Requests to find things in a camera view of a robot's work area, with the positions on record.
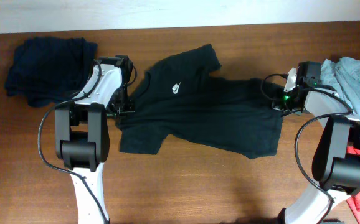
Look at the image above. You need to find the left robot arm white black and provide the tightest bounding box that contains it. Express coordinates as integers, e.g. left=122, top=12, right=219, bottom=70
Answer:
left=55, top=55, right=137, bottom=223

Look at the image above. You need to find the folded navy blue garment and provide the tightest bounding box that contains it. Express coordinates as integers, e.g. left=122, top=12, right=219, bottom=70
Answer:
left=4, top=37, right=98, bottom=108

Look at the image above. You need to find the light grey-blue shirt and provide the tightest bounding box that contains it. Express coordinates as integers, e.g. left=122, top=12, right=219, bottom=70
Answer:
left=321, top=57, right=360, bottom=115

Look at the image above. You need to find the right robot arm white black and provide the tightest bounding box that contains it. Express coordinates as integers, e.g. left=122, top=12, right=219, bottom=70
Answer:
left=273, top=62, right=360, bottom=224

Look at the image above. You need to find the black Nike t-shirt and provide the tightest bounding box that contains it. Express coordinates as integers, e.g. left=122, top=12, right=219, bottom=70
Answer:
left=117, top=44, right=283, bottom=159

